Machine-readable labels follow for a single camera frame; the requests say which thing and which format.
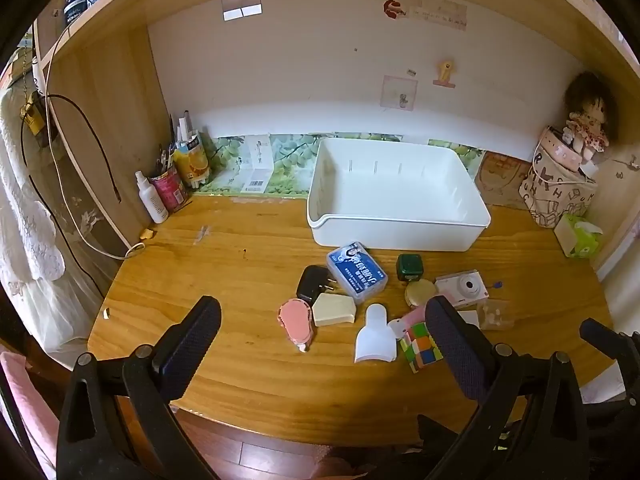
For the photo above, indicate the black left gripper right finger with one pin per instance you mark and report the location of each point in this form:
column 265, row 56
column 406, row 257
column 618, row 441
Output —
column 529, row 422

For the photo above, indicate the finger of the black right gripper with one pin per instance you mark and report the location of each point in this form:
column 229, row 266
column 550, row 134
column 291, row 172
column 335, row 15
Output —
column 622, row 348

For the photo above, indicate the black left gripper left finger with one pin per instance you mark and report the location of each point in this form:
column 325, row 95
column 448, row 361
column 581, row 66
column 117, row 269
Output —
column 93, row 440

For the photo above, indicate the clear small plastic box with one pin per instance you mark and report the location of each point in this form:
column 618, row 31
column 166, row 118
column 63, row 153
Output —
column 495, row 314

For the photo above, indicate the colourful rubik's cube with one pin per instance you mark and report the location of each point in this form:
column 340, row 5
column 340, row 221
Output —
column 419, row 347

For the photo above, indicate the white compact camera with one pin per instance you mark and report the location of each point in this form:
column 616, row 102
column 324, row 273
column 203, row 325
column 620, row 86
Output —
column 463, row 290

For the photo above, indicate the pink white small object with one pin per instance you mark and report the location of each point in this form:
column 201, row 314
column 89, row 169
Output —
column 401, row 326

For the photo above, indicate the white bottle-shaped plastic piece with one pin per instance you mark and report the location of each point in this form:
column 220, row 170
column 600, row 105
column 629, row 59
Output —
column 376, row 341

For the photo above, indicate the green square box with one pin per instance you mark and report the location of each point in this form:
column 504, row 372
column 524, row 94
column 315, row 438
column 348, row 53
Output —
column 409, row 267

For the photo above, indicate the pink correction tape dispenser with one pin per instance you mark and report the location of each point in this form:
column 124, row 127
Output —
column 295, row 317

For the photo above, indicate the pink cushion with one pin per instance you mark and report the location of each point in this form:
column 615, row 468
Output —
column 40, row 422

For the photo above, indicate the green tissue pack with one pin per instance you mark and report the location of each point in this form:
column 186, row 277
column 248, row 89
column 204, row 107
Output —
column 577, row 237

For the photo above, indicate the round beige zip case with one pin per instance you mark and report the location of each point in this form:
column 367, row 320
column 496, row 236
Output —
column 418, row 292

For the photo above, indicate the printed canvas tote bag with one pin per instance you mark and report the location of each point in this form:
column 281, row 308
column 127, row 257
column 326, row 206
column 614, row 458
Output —
column 549, row 190

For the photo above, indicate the white lace cloth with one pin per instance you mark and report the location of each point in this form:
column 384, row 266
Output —
column 28, row 235

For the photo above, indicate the yellow small scrap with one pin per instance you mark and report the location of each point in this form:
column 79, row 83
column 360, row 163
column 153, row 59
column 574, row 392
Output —
column 146, row 234

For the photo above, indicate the pink round band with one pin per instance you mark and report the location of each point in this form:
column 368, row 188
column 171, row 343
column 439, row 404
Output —
column 551, row 141

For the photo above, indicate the blue floss pick box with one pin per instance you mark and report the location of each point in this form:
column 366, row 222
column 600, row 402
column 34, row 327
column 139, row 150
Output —
column 358, row 274

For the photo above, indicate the white spray bottle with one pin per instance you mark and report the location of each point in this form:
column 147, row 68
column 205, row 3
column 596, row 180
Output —
column 150, row 199

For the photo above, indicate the beige angular block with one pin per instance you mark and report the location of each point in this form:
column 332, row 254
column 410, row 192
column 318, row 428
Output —
column 332, row 309

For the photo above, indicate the pink tin can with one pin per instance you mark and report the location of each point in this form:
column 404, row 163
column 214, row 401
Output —
column 170, row 188

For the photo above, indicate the black power adapter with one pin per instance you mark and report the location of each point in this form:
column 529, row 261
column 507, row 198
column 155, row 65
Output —
column 314, row 280

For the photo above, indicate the brown haired doll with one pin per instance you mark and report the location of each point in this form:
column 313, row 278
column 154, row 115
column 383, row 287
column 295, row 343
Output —
column 592, row 122

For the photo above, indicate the white plastic storage bin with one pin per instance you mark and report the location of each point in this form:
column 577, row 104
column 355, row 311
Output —
column 393, row 195

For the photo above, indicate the white barcode paper box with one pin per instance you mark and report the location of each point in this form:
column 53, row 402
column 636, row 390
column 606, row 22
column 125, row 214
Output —
column 260, row 155

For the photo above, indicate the yellow wall hook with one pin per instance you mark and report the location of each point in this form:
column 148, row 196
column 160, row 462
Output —
column 445, row 70

